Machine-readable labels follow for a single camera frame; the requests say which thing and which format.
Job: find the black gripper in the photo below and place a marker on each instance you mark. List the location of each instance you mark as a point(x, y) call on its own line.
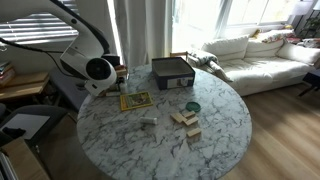
point(112, 60)

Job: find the small wooden block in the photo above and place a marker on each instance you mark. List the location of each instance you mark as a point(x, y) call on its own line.
point(178, 117)
point(122, 73)
point(194, 132)
point(189, 114)
point(121, 68)
point(191, 121)

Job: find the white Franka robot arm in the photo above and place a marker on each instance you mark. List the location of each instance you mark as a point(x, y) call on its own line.
point(83, 53)

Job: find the white plastic bottle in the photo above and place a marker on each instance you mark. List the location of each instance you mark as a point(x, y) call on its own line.
point(123, 88)

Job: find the small white tube bottle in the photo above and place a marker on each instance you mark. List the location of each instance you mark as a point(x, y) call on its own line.
point(148, 120)

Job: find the light sheer curtain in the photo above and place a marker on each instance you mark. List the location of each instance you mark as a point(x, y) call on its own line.
point(143, 30)

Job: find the yellow green picture book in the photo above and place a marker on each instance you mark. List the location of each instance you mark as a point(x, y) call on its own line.
point(136, 100)

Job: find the blue grey upholstered chair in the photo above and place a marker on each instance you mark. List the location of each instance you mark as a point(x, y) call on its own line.
point(66, 95)

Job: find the navy cardboard box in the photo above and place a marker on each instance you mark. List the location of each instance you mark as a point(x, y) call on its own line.
point(173, 81)

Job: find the wooden slat chair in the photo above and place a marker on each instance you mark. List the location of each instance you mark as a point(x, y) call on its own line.
point(178, 54)

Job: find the dark grey office chair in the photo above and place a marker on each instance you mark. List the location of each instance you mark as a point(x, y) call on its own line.
point(56, 113)

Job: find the crumpled grey white blanket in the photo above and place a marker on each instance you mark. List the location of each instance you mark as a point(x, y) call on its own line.
point(203, 57)

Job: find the wooden desk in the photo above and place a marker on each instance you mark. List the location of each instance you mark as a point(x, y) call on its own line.
point(23, 85)

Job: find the round green lid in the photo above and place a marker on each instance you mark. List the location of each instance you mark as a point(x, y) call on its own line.
point(193, 106)

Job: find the stack of books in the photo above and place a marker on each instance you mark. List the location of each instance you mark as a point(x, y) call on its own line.
point(6, 71)

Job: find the white paper sheet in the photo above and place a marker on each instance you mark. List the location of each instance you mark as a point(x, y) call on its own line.
point(26, 125)

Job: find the small black item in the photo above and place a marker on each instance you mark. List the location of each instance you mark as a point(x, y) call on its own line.
point(14, 132)

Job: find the large bright window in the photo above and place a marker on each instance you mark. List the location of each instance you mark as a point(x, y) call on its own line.
point(250, 11)

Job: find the white sofa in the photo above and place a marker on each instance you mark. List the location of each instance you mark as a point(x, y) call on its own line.
point(266, 66)

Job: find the floral cushion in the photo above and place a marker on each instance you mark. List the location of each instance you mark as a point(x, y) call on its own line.
point(275, 35)

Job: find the white floor lamp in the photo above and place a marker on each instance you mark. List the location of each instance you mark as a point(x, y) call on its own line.
point(301, 7)

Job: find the dark coffee table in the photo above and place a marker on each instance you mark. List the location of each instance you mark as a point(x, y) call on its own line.
point(312, 80)

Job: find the green house plant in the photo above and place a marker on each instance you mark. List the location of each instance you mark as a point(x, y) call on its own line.
point(311, 28)

